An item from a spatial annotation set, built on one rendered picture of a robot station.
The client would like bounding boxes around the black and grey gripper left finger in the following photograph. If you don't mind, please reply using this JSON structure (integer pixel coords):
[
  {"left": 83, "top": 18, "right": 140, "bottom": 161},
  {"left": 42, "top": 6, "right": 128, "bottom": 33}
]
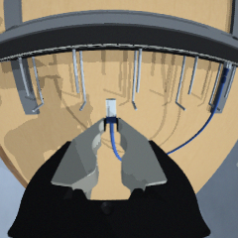
[{"left": 7, "top": 117, "right": 106, "bottom": 238}]

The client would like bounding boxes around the blue network cable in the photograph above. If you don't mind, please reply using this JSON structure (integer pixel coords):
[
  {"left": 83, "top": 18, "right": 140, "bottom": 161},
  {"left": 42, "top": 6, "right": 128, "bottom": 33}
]
[{"left": 109, "top": 76, "right": 226, "bottom": 161}]

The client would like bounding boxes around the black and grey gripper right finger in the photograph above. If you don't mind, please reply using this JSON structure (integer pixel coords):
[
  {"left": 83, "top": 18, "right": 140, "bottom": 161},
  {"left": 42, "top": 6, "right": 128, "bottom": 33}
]
[{"left": 116, "top": 117, "right": 210, "bottom": 238}]

